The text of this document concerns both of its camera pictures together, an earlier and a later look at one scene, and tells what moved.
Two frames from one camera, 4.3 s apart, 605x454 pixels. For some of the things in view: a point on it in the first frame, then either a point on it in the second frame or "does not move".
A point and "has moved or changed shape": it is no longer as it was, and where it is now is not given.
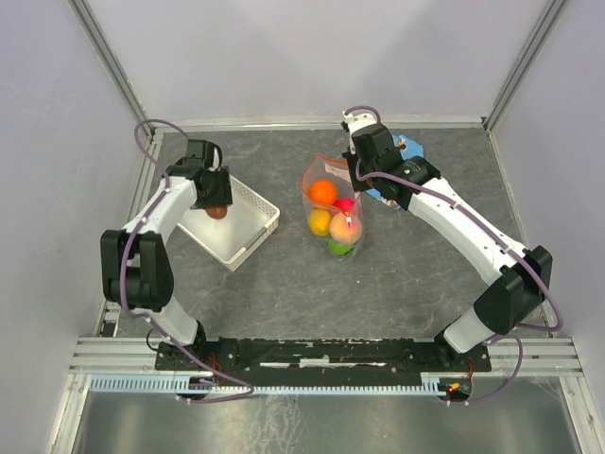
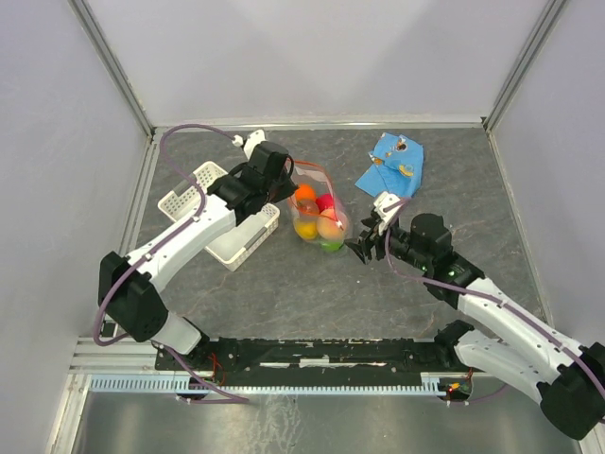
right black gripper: [352, 159] -> [374, 238]
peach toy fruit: [345, 229] -> [329, 229]
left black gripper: [223, 197] -> [288, 188]
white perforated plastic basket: [250, 221] does not move
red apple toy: [345, 204] -> [324, 201]
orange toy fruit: [323, 192] -> [306, 192]
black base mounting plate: [322, 360] does not move
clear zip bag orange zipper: [333, 208] has moved or changed shape
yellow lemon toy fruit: [319, 221] -> [306, 229]
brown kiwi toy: [216, 212] has moved or changed shape
